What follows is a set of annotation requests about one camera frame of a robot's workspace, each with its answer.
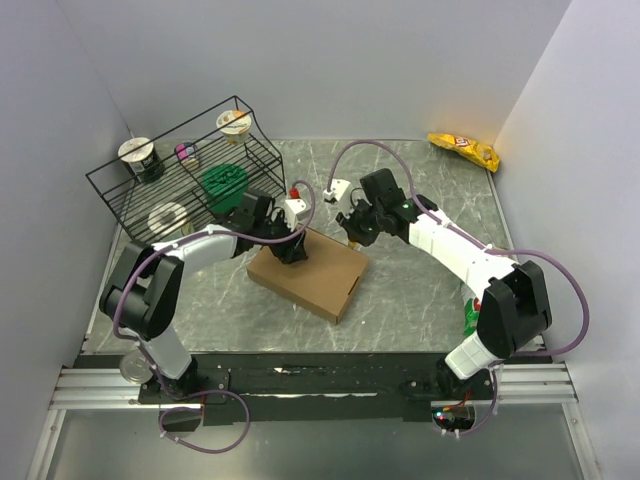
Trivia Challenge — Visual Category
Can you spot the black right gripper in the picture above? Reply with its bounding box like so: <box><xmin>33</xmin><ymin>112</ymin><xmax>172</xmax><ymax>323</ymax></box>
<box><xmin>337</xmin><ymin>197</ymin><xmax>384</xmax><ymax>248</ymax></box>

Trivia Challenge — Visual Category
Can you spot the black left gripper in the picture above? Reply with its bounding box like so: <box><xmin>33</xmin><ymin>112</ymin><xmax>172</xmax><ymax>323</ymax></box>
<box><xmin>254</xmin><ymin>209</ymin><xmax>306</xmax><ymax>264</ymax></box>

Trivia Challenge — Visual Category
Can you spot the brown cardboard express box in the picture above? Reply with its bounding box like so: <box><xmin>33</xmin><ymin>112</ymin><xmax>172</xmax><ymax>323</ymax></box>
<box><xmin>247</xmin><ymin>229</ymin><xmax>369</xmax><ymax>325</ymax></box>

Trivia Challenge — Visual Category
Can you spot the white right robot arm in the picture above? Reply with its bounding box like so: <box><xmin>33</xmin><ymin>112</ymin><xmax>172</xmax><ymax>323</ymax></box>
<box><xmin>323</xmin><ymin>168</ymin><xmax>551</xmax><ymax>399</ymax></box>

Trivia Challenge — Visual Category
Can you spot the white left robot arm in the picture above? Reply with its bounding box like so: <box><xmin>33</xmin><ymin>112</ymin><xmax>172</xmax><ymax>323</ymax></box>
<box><xmin>99</xmin><ymin>189</ymin><xmax>316</xmax><ymax>402</ymax></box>

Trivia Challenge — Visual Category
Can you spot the small purple pink box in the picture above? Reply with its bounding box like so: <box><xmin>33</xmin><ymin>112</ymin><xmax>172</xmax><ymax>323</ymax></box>
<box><xmin>174</xmin><ymin>142</ymin><xmax>199</xmax><ymax>170</ymax></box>

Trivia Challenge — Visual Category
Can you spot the green round plastic lid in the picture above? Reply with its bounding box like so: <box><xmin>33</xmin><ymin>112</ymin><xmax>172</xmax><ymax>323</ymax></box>
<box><xmin>200</xmin><ymin>164</ymin><xmax>249</xmax><ymax>215</ymax></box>

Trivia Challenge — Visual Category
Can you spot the white tape roll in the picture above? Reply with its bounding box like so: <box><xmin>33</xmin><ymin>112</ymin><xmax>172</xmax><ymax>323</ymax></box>
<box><xmin>147</xmin><ymin>202</ymin><xmax>189</xmax><ymax>234</ymax></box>

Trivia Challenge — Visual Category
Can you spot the yellow chips bag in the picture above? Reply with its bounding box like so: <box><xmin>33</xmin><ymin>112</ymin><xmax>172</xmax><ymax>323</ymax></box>
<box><xmin>427</xmin><ymin>132</ymin><xmax>500</xmax><ymax>173</ymax></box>

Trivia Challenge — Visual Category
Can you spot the green cassava chips bag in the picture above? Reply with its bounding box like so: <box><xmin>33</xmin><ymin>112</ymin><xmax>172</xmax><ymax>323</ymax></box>
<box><xmin>460</xmin><ymin>283</ymin><xmax>481</xmax><ymax>337</ymax></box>

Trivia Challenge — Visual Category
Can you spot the orange white yogurt cup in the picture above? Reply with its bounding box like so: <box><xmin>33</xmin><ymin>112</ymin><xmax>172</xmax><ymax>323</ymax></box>
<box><xmin>216</xmin><ymin>110</ymin><xmax>252</xmax><ymax>146</ymax></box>

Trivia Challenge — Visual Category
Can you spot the black yogurt cup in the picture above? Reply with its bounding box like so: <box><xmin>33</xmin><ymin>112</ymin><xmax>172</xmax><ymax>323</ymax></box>
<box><xmin>118</xmin><ymin>137</ymin><xmax>164</xmax><ymax>183</ymax></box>

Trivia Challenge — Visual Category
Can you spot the silver tin can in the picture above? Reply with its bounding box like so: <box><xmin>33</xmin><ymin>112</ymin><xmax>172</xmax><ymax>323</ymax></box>
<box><xmin>119</xmin><ymin>350</ymin><xmax>153</xmax><ymax>385</ymax></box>

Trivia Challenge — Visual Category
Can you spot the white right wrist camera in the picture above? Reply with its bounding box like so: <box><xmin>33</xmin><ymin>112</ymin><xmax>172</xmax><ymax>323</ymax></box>
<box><xmin>323</xmin><ymin>179</ymin><xmax>351</xmax><ymax>204</ymax></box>

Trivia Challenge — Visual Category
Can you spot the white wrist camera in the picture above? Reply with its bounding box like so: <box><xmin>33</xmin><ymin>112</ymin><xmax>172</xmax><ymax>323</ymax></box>
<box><xmin>323</xmin><ymin>179</ymin><xmax>351</xmax><ymax>204</ymax></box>
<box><xmin>282</xmin><ymin>187</ymin><xmax>310</xmax><ymax>231</ymax></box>

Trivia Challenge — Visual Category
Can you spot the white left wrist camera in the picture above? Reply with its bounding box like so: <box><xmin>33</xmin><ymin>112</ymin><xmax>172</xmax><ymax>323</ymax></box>
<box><xmin>282</xmin><ymin>187</ymin><xmax>310</xmax><ymax>231</ymax></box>

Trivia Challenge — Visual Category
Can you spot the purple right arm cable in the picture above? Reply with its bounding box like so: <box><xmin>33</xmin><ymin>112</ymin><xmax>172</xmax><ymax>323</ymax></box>
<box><xmin>327</xmin><ymin>139</ymin><xmax>591</xmax><ymax>439</ymax></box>

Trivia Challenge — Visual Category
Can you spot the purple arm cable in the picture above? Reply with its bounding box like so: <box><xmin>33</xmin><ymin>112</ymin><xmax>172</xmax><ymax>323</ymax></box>
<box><xmin>327</xmin><ymin>139</ymin><xmax>591</xmax><ymax>439</ymax></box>
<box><xmin>112</xmin><ymin>180</ymin><xmax>316</xmax><ymax>454</ymax></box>

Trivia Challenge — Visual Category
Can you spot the black wire rack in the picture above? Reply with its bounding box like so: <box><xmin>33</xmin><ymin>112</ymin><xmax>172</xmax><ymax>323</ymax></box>
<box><xmin>86</xmin><ymin>95</ymin><xmax>287</xmax><ymax>243</ymax></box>

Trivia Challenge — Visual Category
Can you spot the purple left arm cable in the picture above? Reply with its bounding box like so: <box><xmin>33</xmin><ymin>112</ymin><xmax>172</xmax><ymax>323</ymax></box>
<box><xmin>112</xmin><ymin>180</ymin><xmax>316</xmax><ymax>454</ymax></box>

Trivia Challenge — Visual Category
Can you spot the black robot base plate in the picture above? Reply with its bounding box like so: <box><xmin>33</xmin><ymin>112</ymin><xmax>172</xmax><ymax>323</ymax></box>
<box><xmin>70</xmin><ymin>352</ymin><xmax>552</xmax><ymax>426</ymax></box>

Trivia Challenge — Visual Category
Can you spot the aluminium frame rail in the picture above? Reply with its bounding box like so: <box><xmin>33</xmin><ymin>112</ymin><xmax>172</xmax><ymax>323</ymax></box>
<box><xmin>49</xmin><ymin>364</ymin><xmax>578</xmax><ymax>410</ymax></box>

